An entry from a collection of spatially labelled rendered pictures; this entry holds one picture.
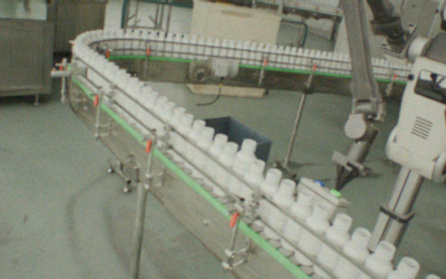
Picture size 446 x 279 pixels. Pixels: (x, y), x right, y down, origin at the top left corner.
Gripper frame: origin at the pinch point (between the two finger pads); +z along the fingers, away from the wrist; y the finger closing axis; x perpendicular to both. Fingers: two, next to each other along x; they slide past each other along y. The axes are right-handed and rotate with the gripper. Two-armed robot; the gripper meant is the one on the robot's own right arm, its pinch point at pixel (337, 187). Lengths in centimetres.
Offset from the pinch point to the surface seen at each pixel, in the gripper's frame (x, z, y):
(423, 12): 585, -270, -282
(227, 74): 90, -15, -156
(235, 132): 45, 10, -84
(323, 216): -18.5, 5.1, 8.8
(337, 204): -3.6, 3.3, 3.9
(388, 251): -18.7, 3.3, 25.9
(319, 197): -3.9, 4.5, -1.9
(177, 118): -18, 6, -55
